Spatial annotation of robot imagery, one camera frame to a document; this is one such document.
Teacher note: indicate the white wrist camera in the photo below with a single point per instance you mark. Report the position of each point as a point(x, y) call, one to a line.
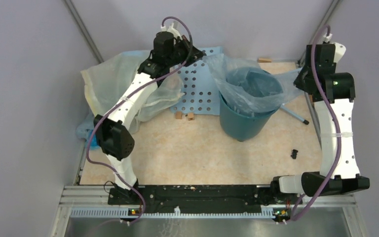
point(340, 49)
point(173, 29)

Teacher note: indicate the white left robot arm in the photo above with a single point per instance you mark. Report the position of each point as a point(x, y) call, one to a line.
point(170, 52)

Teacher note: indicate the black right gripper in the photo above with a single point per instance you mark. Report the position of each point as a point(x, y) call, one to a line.
point(297, 82)

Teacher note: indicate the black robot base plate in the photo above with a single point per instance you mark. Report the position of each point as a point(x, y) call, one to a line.
point(201, 199)

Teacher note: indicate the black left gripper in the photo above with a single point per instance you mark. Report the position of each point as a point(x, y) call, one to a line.
point(193, 54)

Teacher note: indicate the light blue cable comb strip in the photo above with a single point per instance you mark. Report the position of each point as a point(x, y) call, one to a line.
point(125, 213)

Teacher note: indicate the light blue perforated board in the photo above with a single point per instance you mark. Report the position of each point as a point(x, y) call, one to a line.
point(200, 93)

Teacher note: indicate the light blue metal stool frame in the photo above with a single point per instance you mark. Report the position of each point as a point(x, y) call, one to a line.
point(287, 110)

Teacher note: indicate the large translucent yellowish bag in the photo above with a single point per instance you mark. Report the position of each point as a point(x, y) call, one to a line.
point(107, 82)

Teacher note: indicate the teal plastic trash bin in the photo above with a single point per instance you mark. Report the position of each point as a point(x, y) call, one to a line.
point(241, 121)

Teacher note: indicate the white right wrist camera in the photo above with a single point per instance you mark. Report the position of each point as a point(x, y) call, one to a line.
point(340, 49)

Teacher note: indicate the wooden block at wall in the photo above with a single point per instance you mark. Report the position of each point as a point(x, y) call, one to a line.
point(264, 60)

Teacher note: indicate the small black plastic part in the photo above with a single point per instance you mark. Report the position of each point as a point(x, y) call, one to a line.
point(294, 154)

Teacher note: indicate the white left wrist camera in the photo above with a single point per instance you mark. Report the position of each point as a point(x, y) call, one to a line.
point(173, 29)

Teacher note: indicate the blue crumpled bag at wall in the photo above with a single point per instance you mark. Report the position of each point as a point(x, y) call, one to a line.
point(84, 130)

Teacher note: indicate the wooden block right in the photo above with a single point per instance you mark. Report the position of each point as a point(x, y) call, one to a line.
point(190, 116)

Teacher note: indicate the light blue trash bag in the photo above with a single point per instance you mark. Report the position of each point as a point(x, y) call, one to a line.
point(220, 64)

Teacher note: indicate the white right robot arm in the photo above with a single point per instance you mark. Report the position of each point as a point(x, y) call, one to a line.
point(333, 96)

